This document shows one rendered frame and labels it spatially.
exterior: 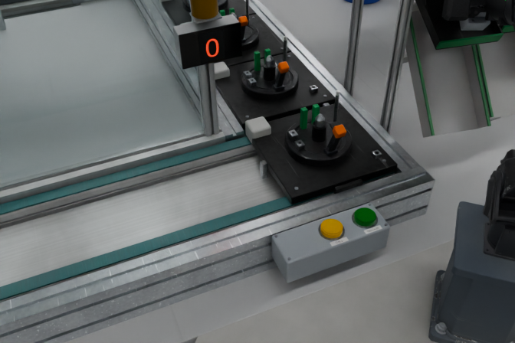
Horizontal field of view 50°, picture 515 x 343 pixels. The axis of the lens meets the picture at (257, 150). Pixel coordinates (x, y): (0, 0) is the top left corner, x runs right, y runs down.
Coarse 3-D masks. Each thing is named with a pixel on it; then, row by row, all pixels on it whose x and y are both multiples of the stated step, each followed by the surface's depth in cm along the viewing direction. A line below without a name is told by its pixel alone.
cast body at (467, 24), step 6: (480, 12) 97; (468, 18) 99; (474, 18) 99; (480, 18) 99; (462, 24) 100; (468, 24) 99; (474, 24) 99; (480, 24) 99; (486, 24) 99; (462, 30) 101; (468, 30) 101; (474, 30) 101; (480, 30) 101
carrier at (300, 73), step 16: (224, 64) 138; (240, 64) 142; (256, 64) 134; (272, 64) 130; (288, 64) 141; (224, 80) 136; (240, 80) 136; (256, 80) 132; (272, 80) 132; (288, 80) 132; (304, 80) 136; (224, 96) 131; (240, 96) 131; (256, 96) 130; (272, 96) 129; (288, 96) 130; (304, 96) 130; (320, 96) 130; (240, 112) 126; (256, 112) 126; (272, 112) 126; (288, 112) 126
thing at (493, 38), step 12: (420, 0) 106; (432, 0) 108; (420, 12) 107; (432, 12) 107; (432, 24) 103; (444, 24) 106; (456, 24) 106; (492, 24) 106; (432, 36) 104; (444, 36) 105; (456, 36) 105; (468, 36) 105; (480, 36) 103; (492, 36) 103; (444, 48) 104
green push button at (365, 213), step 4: (360, 208) 102; (364, 208) 102; (368, 208) 102; (356, 212) 101; (360, 212) 101; (364, 212) 101; (368, 212) 101; (372, 212) 101; (356, 216) 101; (360, 216) 101; (364, 216) 101; (368, 216) 101; (372, 216) 101; (356, 220) 100; (360, 220) 100; (364, 220) 100; (368, 220) 100; (372, 220) 100; (360, 224) 100; (364, 224) 100; (368, 224) 100
